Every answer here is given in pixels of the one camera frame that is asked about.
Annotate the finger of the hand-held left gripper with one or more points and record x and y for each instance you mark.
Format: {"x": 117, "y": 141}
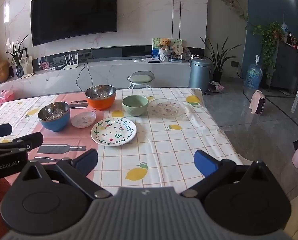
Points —
{"x": 26, "y": 141}
{"x": 0, "y": 130}

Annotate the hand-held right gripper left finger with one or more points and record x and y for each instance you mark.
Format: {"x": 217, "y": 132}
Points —
{"x": 86, "y": 161}

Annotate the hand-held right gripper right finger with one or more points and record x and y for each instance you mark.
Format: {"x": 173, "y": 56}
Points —
{"x": 204, "y": 162}

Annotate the blue steel-lined bowl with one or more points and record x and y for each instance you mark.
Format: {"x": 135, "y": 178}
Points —
{"x": 55, "y": 125}

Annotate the pink storage case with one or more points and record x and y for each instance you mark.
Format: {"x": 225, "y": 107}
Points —
{"x": 5, "y": 98}

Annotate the white fruit-print plate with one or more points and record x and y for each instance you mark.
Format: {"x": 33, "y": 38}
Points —
{"x": 114, "y": 132}

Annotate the small pink patterned plate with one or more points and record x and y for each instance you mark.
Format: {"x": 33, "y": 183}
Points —
{"x": 84, "y": 120}

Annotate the lemon-print checked tablecloth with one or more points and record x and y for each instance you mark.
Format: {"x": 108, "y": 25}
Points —
{"x": 163, "y": 150}

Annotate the orange gourd vase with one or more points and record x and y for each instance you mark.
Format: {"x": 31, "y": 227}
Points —
{"x": 1, "y": 71}

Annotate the orange steel-lined bowl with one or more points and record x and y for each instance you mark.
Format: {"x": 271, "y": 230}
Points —
{"x": 101, "y": 103}

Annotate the yellow paper envelope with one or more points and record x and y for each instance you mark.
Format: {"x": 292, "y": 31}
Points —
{"x": 28, "y": 75}

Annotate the plant in glass vase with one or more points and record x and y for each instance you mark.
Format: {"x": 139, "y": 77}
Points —
{"x": 18, "y": 70}

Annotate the clear glass patterned plate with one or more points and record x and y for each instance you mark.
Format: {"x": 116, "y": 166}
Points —
{"x": 166, "y": 108}

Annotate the green ceramic bowl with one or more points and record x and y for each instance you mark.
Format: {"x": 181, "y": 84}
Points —
{"x": 135, "y": 110}

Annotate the patterned slippers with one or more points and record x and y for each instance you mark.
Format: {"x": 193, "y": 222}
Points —
{"x": 216, "y": 87}

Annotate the pink space heater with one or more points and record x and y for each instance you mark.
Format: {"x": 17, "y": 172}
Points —
{"x": 257, "y": 102}

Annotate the grey-blue pedal trash can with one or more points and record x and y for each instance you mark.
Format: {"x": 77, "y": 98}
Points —
{"x": 200, "y": 77}

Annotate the white wifi router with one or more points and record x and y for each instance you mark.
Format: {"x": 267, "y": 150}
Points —
{"x": 71, "y": 66}

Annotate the long-leaf plant in black pot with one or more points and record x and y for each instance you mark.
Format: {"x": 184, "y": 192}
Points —
{"x": 217, "y": 76}

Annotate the white marble TV console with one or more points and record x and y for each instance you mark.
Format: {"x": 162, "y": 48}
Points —
{"x": 109, "y": 75}

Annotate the white stool with green cushion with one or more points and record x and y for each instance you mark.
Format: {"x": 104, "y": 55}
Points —
{"x": 139, "y": 78}

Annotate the blue water dispenser bottle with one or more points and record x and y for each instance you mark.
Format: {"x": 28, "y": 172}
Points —
{"x": 253, "y": 76}

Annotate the decorative display plate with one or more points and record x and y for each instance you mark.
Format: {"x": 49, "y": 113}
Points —
{"x": 187, "y": 53}

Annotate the silver laptop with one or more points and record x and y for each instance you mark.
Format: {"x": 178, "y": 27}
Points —
{"x": 153, "y": 60}

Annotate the round paper fan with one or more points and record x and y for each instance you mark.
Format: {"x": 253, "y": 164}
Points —
{"x": 178, "y": 48}

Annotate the teddy bear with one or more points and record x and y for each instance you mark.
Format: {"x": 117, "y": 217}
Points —
{"x": 164, "y": 48}

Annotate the painted picture board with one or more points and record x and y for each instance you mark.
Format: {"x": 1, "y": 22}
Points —
{"x": 155, "y": 47}

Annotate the grey sideboard cabinet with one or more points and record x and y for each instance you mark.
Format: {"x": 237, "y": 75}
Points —
{"x": 287, "y": 65}

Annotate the bushy green pothos plant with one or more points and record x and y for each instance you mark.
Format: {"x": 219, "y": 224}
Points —
{"x": 268, "y": 36}

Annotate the white photo frame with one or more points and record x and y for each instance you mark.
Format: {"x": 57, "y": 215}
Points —
{"x": 26, "y": 64}

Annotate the small pink picture frame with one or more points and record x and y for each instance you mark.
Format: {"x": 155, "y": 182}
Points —
{"x": 44, "y": 65}

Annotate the wall-mounted television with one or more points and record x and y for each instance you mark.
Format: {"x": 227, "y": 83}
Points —
{"x": 74, "y": 10}

